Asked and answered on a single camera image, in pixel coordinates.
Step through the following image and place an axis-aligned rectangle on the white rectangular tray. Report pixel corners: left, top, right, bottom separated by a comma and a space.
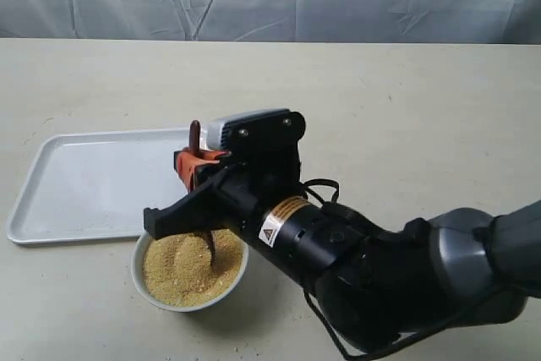
6, 129, 189, 245

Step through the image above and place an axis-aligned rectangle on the yellow-brown granular powder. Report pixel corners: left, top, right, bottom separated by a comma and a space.
142, 230, 244, 307

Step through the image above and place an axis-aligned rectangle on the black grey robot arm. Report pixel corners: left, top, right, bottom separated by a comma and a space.
143, 144, 540, 360

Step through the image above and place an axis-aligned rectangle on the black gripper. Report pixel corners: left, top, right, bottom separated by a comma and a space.
143, 143, 334, 268

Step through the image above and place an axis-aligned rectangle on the white bowl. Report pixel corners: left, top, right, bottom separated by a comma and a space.
132, 234, 249, 313

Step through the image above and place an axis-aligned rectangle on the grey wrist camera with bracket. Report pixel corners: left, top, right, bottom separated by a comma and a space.
206, 108, 306, 156

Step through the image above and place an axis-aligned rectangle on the black cable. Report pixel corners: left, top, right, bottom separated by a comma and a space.
302, 178, 541, 361

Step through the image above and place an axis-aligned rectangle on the brown wooden spoon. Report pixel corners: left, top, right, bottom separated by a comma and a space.
189, 120, 216, 265

